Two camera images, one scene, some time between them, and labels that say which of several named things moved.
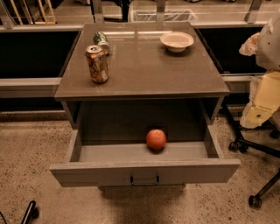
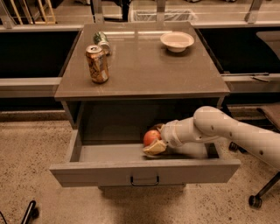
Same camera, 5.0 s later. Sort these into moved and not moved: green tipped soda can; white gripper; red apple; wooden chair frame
Moved: white gripper
Not moved: red apple; green tipped soda can; wooden chair frame
